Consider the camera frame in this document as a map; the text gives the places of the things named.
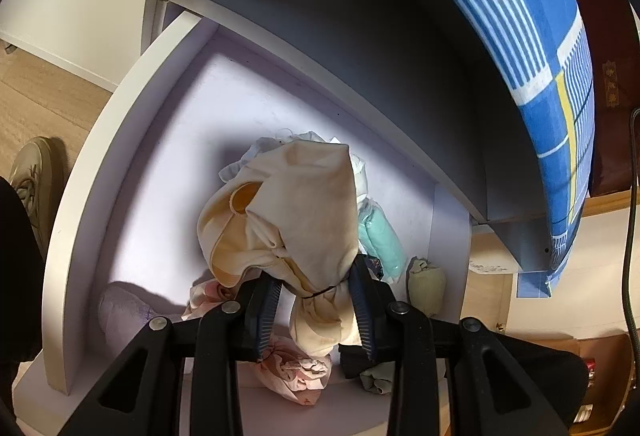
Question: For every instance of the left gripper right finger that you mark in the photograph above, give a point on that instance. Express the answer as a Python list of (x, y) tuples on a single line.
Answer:
[(489, 390)]

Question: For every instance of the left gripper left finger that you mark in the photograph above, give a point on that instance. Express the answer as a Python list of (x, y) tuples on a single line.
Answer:
[(140, 392)]

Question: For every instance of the pink floral garment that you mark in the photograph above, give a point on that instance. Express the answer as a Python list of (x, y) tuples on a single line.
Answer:
[(284, 369)]

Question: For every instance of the teal cloth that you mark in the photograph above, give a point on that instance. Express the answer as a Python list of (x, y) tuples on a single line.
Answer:
[(379, 240)]

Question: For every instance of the beige cream garment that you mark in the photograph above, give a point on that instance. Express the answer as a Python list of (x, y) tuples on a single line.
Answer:
[(292, 213)]

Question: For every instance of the white grey garment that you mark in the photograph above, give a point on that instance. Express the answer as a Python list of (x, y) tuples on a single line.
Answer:
[(267, 144)]

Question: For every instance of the navy blue garment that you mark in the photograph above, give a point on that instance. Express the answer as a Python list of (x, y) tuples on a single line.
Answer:
[(375, 267)]

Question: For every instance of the lavender sock roll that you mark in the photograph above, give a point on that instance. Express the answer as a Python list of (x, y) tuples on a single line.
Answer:
[(124, 309)]

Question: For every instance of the cardboard box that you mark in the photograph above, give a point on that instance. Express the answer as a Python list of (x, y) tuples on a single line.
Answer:
[(587, 381)]

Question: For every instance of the pale green cloth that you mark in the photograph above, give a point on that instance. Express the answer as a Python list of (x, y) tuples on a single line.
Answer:
[(379, 380)]

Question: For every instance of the cream yellow sock roll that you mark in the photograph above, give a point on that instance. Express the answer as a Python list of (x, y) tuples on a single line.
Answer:
[(426, 286)]

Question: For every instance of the black folded sock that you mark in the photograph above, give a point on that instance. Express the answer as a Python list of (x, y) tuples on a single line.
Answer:
[(354, 360)]

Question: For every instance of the open white drawer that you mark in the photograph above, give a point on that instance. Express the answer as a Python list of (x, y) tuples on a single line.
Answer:
[(194, 102)]

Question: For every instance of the black trouser leg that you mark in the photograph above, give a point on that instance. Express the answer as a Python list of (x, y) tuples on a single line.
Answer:
[(21, 281)]

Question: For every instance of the white sneaker shoe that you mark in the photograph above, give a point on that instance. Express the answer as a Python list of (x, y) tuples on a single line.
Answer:
[(37, 175)]

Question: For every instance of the dark red gold-lined box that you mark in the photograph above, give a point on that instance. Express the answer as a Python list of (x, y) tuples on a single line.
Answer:
[(614, 47)]

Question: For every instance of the white low cabinet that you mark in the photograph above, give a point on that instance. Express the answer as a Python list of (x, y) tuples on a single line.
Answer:
[(420, 63)]

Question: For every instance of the blue plaid cloth cover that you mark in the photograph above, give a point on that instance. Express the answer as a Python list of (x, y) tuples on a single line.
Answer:
[(542, 53)]

